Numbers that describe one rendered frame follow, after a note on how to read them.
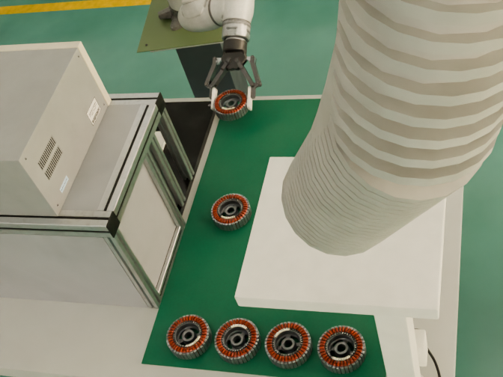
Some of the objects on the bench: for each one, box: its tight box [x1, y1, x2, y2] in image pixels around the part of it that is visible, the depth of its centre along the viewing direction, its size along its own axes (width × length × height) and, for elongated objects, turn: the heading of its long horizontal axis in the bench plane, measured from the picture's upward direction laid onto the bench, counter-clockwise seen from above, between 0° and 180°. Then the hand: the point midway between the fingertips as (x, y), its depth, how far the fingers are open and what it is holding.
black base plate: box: [156, 101, 216, 215], centre depth 238 cm, size 47×64×2 cm
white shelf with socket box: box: [234, 157, 446, 377], centre depth 160 cm, size 35×37×46 cm
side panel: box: [103, 149, 186, 309], centre depth 194 cm, size 28×3×32 cm, turn 179°
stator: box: [211, 194, 252, 231], centre depth 210 cm, size 11×11×4 cm
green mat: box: [141, 99, 386, 377], centre depth 206 cm, size 94×61×1 cm, turn 179°
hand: (231, 104), depth 231 cm, fingers closed on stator, 11 cm apart
